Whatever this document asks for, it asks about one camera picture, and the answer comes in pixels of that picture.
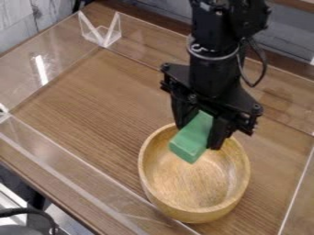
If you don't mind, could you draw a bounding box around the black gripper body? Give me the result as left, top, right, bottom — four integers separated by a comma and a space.
157, 51, 264, 137

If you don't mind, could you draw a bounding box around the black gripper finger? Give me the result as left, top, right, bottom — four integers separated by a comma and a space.
207, 116, 236, 151
171, 94, 199, 129

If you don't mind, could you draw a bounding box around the green rectangular block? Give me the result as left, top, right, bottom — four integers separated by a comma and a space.
168, 111, 214, 163

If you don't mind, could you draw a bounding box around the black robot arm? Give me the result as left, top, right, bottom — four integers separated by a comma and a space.
160, 0, 271, 150

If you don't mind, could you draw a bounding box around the brown wooden bowl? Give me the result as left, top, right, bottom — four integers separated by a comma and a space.
137, 124, 251, 224

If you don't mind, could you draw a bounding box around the clear acrylic corner bracket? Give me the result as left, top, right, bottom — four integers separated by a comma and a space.
77, 11, 121, 48

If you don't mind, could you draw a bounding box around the clear acrylic tray wall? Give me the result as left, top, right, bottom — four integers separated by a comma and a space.
0, 104, 200, 235

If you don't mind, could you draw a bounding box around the black cable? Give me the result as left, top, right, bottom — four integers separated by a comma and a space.
0, 207, 59, 235

